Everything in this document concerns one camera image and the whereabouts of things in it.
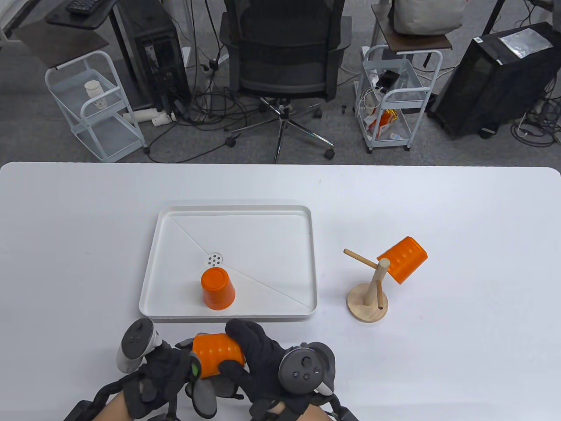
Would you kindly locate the person's right hand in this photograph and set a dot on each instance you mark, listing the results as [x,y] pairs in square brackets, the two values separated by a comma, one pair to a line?
[263,364]

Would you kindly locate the person's left hand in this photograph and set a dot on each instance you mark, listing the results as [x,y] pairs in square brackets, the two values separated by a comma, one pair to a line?
[162,372]

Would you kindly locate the orange plastic cup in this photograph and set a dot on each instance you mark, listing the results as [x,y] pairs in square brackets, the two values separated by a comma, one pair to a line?
[214,351]
[217,287]
[405,258]

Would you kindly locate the green grey hand towel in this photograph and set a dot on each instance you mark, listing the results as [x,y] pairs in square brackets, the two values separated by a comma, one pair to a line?
[205,401]

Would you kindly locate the person's left forearm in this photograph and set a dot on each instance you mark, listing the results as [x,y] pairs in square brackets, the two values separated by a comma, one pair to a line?
[111,412]

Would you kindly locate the person's right forearm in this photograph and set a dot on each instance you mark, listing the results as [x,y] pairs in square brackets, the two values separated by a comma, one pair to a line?
[302,414]

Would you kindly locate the wooden cup rack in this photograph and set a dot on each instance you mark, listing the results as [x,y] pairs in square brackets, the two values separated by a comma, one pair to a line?
[366,305]

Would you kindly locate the white paper cup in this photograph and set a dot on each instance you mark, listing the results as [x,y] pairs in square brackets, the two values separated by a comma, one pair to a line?
[93,89]

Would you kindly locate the white drain tray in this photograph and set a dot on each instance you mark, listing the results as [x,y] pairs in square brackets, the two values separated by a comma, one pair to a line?
[245,237]

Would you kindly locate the white floor power strip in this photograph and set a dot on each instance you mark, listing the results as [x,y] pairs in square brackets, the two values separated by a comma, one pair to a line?
[140,116]

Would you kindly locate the orange snack packet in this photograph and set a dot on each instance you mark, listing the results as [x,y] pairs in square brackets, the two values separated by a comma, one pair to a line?
[383,123]

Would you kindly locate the black office chair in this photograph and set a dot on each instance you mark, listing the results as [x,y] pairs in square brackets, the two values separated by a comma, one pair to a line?
[285,66]

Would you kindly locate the black power adapter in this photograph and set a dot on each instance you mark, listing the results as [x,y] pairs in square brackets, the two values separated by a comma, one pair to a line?
[388,79]

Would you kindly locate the black computer tower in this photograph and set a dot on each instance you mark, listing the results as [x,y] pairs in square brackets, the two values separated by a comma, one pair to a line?
[482,87]
[153,57]

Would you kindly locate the dark brown side table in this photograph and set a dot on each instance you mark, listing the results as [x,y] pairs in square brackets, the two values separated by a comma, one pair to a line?
[416,42]
[61,46]

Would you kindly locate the black keyboard shelf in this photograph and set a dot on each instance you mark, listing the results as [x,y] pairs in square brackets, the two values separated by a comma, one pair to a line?
[87,21]

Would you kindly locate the black keyboard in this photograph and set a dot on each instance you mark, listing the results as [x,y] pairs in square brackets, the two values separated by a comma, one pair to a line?
[81,5]

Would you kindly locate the grey fabric bag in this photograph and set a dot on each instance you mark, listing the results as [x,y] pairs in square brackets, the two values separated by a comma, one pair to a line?
[425,17]

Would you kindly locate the silver foil pouch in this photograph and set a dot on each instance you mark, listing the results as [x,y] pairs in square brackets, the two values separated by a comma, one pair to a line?
[523,42]

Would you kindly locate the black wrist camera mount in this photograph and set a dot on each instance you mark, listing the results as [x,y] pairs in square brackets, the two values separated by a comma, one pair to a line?
[346,414]
[79,410]

